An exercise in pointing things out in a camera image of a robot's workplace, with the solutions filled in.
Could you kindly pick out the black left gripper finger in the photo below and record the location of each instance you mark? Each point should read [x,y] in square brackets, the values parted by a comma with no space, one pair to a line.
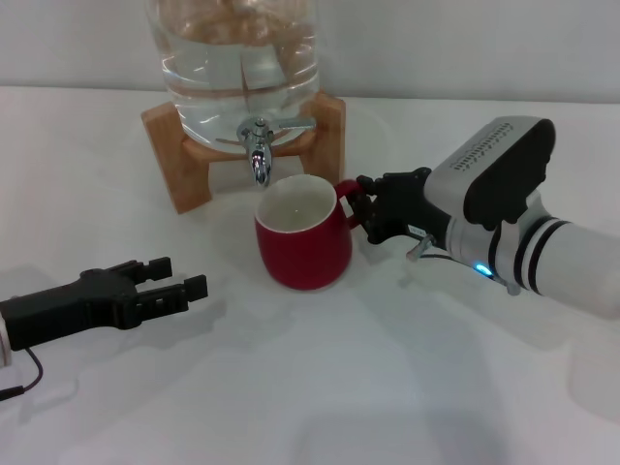
[169,300]
[157,269]

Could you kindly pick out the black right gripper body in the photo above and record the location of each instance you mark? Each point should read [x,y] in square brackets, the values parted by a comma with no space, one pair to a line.
[407,203]

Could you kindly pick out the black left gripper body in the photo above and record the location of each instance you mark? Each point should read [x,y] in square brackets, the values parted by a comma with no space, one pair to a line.
[72,307]

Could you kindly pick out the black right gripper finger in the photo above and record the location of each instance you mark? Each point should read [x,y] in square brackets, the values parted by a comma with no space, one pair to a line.
[364,210]
[372,184]

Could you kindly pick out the red cup with white inside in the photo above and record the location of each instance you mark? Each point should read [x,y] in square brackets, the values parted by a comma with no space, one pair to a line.
[305,257]

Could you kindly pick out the chrome faucet tap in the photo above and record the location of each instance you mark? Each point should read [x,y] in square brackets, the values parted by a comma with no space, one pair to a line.
[259,152]

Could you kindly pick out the wooden dispenser stand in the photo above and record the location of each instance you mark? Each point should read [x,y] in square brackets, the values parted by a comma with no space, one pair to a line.
[186,184]

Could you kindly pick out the clear glass water dispenser jar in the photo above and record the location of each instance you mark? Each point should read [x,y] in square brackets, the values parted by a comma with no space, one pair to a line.
[218,72]

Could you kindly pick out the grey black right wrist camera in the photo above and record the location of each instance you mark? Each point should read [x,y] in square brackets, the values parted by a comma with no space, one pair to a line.
[504,164]

